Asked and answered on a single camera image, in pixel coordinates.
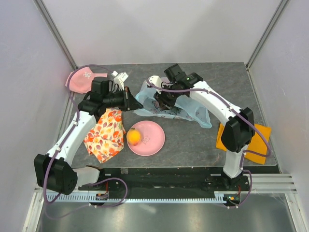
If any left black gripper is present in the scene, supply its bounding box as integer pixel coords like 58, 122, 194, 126
103, 87, 143, 112

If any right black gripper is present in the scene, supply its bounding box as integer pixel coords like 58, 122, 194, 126
154, 83, 182, 111

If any light blue plastic bag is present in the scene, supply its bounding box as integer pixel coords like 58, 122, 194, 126
134, 82, 212, 129

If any fake peach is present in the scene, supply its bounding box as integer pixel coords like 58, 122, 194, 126
126, 128, 142, 145

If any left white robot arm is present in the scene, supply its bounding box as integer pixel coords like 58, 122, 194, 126
34, 77, 143, 195

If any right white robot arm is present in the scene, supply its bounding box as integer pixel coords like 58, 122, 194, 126
147, 64, 255, 190

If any pink plate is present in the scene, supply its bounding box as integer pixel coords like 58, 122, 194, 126
127, 120, 165, 157

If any floral patterned cloth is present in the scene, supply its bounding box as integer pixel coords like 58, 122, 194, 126
84, 108, 126, 163

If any pink cap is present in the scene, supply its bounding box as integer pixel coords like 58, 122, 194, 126
69, 67, 108, 94

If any orange folded cloth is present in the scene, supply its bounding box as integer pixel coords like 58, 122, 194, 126
216, 123, 272, 165

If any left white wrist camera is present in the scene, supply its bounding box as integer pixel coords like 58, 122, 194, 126
112, 71, 128, 90

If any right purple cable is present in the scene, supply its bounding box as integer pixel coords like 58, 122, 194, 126
146, 79, 272, 210

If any purple cable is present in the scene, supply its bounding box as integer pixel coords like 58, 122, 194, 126
43, 64, 116, 220
146, 79, 272, 210

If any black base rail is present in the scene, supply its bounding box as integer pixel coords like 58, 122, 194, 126
78, 166, 249, 194

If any slotted cable duct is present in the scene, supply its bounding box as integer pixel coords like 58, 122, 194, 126
46, 191, 240, 203

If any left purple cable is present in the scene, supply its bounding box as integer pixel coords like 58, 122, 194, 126
43, 64, 116, 220

